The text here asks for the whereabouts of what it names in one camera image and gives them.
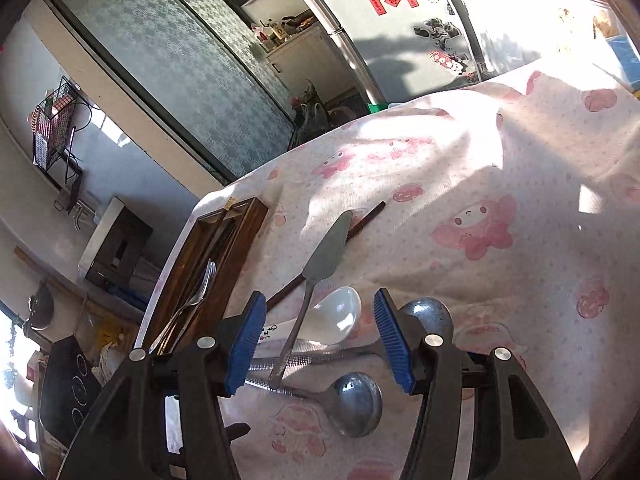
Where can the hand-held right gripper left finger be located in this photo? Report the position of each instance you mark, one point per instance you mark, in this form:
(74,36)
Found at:
(247,340)

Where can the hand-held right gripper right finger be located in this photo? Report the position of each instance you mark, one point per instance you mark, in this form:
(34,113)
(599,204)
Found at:
(392,340)

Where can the white ceramic spoon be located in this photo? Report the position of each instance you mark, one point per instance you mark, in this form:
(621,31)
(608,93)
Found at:
(337,310)

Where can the metal fork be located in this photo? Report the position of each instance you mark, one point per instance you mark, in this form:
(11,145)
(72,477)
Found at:
(202,285)

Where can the dark wooden tray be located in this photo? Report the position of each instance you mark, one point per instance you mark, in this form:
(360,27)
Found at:
(250,240)

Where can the dark chopstick with gold end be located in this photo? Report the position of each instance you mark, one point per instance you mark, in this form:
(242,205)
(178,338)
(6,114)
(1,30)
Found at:
(222,235)
(229,206)
(370,212)

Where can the metal serrated knife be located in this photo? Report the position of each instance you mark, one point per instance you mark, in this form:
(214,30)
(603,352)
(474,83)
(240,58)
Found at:
(325,255)

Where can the white sink with dark cabinet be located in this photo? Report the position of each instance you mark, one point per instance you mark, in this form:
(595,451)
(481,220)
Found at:
(115,245)

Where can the black induction cooktop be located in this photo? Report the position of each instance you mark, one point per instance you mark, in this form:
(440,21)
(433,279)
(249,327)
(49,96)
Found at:
(65,390)

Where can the dark hanging pan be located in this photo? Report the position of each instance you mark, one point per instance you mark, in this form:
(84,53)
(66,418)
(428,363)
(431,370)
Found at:
(41,307)

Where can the metal faucet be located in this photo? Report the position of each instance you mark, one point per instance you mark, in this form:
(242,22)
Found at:
(75,212)

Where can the pair of shoes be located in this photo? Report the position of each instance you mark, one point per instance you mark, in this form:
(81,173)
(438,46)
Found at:
(310,105)

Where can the beige kitchen cabinet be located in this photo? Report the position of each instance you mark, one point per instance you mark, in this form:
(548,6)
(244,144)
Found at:
(310,60)

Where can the patterned sliding door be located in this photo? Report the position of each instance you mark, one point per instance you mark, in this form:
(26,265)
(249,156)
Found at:
(175,60)

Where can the yellow oil bottle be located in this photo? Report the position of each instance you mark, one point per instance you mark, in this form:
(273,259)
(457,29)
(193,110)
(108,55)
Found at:
(277,32)

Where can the silver refrigerator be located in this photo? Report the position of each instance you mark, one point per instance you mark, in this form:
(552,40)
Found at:
(395,25)

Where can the black wok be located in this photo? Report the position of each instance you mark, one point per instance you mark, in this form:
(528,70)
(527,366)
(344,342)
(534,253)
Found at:
(297,20)

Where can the clear glass jar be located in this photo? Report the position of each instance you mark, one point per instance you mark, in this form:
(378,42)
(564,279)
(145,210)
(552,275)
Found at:
(570,15)

